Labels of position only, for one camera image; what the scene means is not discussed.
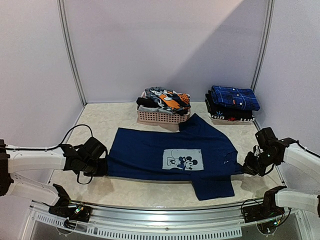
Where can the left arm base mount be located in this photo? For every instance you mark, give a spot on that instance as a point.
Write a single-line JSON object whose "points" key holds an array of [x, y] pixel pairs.
{"points": [[72, 212]]}

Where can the grey folded garment in basket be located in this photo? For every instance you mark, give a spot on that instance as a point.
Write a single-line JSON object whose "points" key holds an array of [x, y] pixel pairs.
{"points": [[142, 108]]}

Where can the aluminium corner post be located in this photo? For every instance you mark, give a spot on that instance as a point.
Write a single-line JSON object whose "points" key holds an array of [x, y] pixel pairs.
{"points": [[61, 6], [263, 43]]}

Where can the orange patterned crumpled garment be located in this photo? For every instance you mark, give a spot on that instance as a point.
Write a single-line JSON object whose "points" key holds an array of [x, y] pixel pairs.
{"points": [[169, 100]]}

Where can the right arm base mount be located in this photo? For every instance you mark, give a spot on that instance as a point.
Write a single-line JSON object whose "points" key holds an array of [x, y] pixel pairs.
{"points": [[267, 215]]}

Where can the navy blue Mickey t-shirt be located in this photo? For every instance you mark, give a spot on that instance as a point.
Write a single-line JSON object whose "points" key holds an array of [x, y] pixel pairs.
{"points": [[196, 153]]}

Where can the left aluminium corner post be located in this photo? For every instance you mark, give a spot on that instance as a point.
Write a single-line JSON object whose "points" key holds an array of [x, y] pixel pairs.
{"points": [[61, 6]]}

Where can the black garment in basket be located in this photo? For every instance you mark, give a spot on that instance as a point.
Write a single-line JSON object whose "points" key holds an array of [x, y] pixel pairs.
{"points": [[146, 102]]}

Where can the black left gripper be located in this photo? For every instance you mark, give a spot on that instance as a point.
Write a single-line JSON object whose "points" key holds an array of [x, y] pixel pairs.
{"points": [[103, 171]]}

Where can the aluminium front rail frame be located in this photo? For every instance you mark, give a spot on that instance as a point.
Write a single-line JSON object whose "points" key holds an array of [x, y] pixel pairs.
{"points": [[225, 222]]}

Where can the black folded printed garment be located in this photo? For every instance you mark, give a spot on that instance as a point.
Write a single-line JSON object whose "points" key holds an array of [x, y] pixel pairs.
{"points": [[219, 112]]}

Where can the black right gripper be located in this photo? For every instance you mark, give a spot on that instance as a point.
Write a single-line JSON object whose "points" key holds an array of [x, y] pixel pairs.
{"points": [[250, 165]]}

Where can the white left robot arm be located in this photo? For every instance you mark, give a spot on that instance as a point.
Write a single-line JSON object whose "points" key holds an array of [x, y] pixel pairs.
{"points": [[14, 159]]}

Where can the right aluminium corner post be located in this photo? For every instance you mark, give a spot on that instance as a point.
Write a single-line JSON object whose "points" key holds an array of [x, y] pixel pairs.
{"points": [[263, 43]]}

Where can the pink perforated plastic basket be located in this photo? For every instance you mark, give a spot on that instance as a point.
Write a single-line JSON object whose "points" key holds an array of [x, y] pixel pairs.
{"points": [[162, 118]]}

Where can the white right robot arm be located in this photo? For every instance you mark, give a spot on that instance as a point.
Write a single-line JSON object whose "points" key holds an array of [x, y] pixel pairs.
{"points": [[308, 162]]}

